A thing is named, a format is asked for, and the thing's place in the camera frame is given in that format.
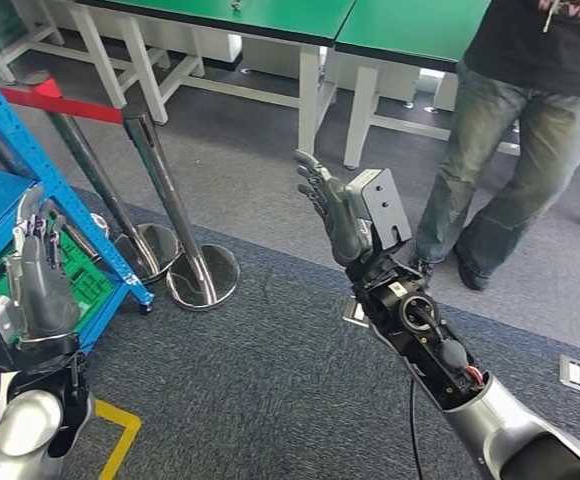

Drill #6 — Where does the red barrier belt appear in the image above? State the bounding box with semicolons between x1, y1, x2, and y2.
0;76;125;128

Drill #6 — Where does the green plastic crate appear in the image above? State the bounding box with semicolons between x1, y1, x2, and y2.
0;0;30;51
0;227;117;336

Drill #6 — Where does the blue metal shelf rack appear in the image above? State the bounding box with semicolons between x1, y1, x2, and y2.
0;54;156;480

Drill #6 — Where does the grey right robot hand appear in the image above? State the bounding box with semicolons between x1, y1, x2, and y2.
295;150;374;268

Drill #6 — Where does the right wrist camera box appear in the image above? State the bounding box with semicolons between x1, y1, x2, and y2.
344;166;415;254

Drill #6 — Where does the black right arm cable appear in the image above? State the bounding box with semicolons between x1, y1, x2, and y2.
408;376;424;480

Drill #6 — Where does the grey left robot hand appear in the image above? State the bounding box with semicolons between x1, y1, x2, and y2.
4;185;82;343

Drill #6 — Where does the person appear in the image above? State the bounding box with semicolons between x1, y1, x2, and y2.
408;0;580;294

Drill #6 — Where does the metal floor socket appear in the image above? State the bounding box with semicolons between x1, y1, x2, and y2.
559;354;580;397
340;295;371;330

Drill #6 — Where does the green-topped white table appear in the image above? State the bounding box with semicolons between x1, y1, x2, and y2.
67;0;357;158
334;0;580;233

